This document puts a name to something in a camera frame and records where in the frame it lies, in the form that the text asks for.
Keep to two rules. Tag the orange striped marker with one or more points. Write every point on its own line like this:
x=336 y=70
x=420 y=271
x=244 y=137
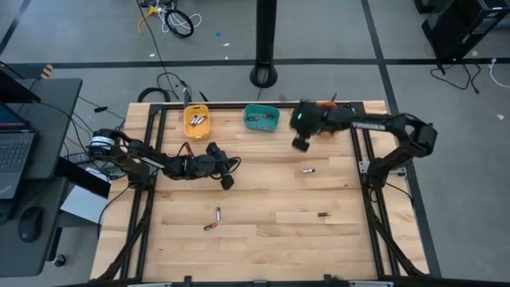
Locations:
x=47 y=71

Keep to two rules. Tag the black computer tower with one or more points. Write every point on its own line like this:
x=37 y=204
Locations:
x=458 y=28

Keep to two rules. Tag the dark battery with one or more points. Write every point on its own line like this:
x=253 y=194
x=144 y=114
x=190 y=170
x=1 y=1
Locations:
x=324 y=214

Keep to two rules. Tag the black laptop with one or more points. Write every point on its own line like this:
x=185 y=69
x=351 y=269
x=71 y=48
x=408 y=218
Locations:
x=16 y=155

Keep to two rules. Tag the black caster wheel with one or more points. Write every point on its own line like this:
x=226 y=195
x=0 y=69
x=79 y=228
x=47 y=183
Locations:
x=60 y=260

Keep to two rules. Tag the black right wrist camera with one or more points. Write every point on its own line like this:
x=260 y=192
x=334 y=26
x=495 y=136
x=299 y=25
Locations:
x=300 y=144

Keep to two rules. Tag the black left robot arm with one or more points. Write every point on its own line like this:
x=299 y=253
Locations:
x=131 y=153

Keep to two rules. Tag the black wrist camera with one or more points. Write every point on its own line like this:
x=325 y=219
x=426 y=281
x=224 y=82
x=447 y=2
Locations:
x=300 y=144
x=227 y=182

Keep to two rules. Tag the black desk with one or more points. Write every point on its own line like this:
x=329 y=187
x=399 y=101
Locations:
x=52 y=131

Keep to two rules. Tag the grey flat sheet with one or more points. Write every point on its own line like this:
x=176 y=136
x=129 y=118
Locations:
x=83 y=205

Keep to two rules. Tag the teal plastic bin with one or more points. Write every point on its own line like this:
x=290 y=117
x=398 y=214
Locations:
x=261 y=126

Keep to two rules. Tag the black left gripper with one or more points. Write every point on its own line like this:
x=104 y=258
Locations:
x=213 y=165

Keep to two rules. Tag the small dark stick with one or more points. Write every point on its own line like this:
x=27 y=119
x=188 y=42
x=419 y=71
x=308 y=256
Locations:
x=334 y=97

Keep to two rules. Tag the black stand pole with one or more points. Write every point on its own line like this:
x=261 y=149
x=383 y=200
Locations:
x=266 y=36

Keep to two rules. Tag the black monitor screen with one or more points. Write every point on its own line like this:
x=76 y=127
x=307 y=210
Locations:
x=12 y=89

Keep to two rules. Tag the silver battery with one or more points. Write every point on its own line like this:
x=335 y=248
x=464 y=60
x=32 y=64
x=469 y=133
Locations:
x=218 y=214
x=201 y=120
x=193 y=120
x=308 y=170

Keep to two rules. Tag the yellow plastic bin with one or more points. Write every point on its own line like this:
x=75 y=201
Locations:
x=197 y=133

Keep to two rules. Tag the black computer mouse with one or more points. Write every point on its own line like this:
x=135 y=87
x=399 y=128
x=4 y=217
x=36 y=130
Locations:
x=30 y=223

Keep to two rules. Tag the black and red battery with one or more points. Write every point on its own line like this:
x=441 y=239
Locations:
x=267 y=116
x=210 y=226
x=252 y=118

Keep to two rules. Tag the orange plastic bin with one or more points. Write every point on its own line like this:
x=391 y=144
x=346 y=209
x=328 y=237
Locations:
x=328 y=105

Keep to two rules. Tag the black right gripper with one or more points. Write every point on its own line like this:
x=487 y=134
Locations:
x=307 y=119

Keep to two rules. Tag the small black plug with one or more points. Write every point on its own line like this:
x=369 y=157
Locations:
x=100 y=108

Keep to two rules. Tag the black rectangular slab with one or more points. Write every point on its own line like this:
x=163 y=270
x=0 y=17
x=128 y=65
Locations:
x=83 y=178

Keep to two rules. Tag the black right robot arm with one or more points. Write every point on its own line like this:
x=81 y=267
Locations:
x=414 y=131

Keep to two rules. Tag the black aluminium table frame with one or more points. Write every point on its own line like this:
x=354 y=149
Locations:
x=231 y=105

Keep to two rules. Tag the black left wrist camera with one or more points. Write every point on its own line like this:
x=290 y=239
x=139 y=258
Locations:
x=227 y=182

